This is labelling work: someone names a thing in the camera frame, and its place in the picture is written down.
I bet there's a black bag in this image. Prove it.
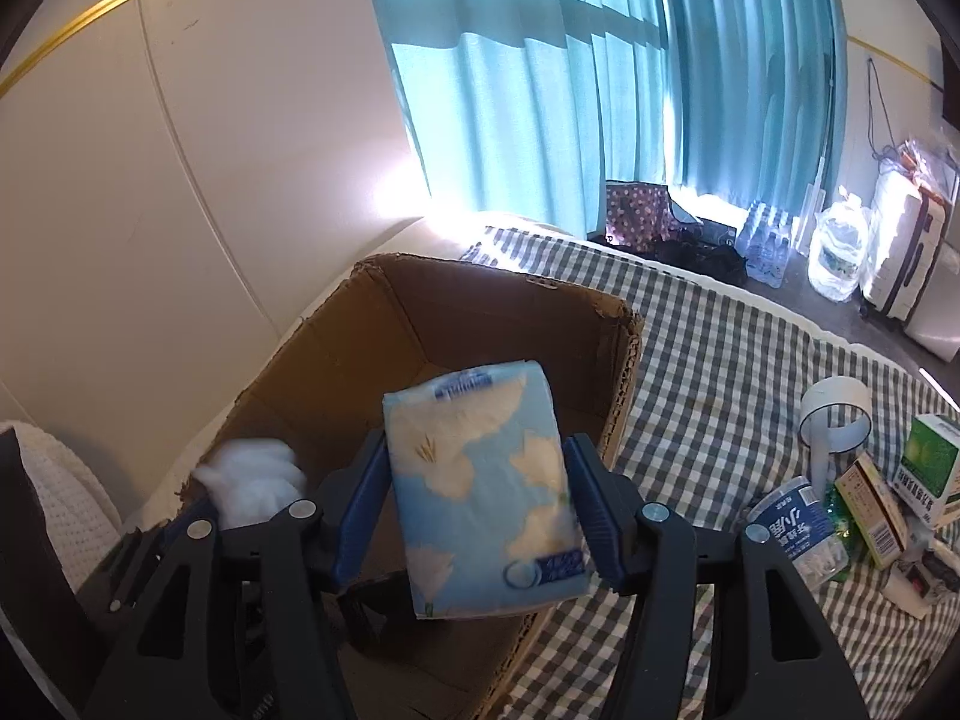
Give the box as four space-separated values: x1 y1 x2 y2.
652 229 751 287

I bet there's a brown cardboard box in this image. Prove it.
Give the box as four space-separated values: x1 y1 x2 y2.
171 253 646 720

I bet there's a maroon beige medicine box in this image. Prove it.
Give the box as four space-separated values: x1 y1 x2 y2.
834 452 910 569

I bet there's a clear plastic bag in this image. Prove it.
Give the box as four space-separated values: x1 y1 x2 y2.
892 136 960 200

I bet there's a green white medicine box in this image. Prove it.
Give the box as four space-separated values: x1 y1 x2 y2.
889 414 960 522

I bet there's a white tape roll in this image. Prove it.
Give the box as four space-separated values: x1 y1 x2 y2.
799 377 872 488

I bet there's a large clear water jug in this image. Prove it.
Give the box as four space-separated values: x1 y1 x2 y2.
806 193 875 302

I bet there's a pack of water bottles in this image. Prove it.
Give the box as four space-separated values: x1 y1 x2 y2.
735 201 807 286

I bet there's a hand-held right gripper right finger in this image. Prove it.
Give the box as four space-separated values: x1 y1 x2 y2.
562 431 875 720

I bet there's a blue floral tissue pack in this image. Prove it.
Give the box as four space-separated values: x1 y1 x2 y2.
381 358 593 622

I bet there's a dark cloth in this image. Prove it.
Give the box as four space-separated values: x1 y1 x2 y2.
0 431 80 620

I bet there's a small white box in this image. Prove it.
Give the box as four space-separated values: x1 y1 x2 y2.
885 540 960 620

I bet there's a grey checkered blanket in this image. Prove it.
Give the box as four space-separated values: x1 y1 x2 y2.
457 223 960 720

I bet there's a teal window curtain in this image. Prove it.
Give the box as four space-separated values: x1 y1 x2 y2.
358 0 852 241

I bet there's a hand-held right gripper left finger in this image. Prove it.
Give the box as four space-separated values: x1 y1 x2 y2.
82 431 398 720

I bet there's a white knit cloth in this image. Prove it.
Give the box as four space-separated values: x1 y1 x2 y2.
0 421 122 593

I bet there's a dark floral bag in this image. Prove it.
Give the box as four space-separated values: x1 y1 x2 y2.
604 180 702 252

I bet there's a black wall cable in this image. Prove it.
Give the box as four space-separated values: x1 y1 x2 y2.
866 58 901 166

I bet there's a white crumpled tissue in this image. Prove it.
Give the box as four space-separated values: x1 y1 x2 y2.
191 436 310 530

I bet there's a small blue label bottle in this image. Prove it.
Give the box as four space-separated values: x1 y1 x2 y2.
745 478 850 592

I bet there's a white suitcase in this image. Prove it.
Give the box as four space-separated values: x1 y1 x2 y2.
859 165 953 327

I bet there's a green plastic wrapper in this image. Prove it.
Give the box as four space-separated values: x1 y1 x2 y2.
823 487 863 563

